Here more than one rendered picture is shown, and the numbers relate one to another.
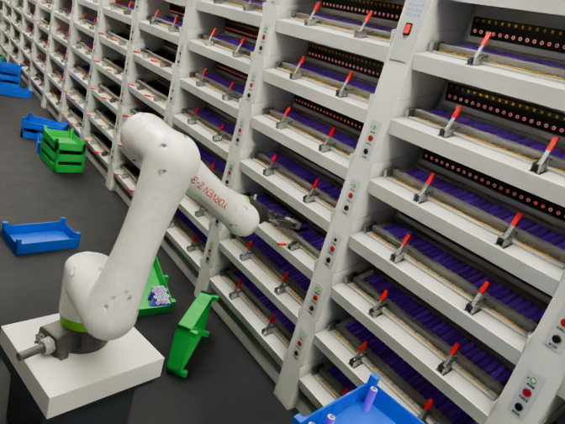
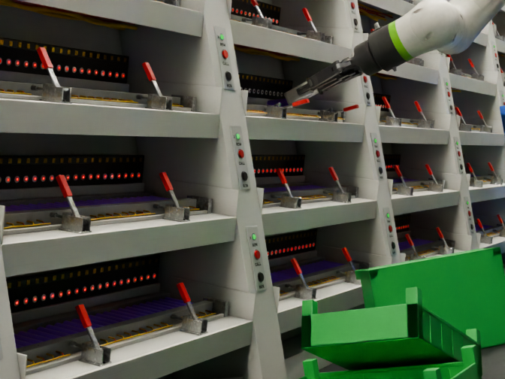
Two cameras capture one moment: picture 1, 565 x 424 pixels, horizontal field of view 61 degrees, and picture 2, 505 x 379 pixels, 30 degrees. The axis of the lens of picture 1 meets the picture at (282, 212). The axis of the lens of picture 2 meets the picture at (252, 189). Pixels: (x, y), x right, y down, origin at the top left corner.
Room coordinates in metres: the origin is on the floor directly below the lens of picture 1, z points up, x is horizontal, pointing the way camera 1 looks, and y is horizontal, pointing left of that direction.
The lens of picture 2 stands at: (2.59, 1.96, 0.30)
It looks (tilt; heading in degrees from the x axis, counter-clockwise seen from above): 3 degrees up; 251
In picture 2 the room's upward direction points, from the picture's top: 9 degrees counter-clockwise
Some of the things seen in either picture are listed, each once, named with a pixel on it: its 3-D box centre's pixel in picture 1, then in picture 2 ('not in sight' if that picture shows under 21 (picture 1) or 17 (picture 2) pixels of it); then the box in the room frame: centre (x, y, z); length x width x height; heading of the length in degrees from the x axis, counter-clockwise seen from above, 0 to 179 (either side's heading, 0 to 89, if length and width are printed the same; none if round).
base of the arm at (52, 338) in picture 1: (64, 335); not in sight; (1.05, 0.46, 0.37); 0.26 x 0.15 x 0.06; 153
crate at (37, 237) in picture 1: (41, 234); not in sight; (2.12, 1.12, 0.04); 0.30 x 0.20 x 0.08; 142
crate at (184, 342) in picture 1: (193, 331); (435, 306); (1.62, 0.20, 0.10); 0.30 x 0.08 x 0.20; 177
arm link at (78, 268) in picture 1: (89, 291); not in sight; (1.10, 0.43, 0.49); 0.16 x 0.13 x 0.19; 43
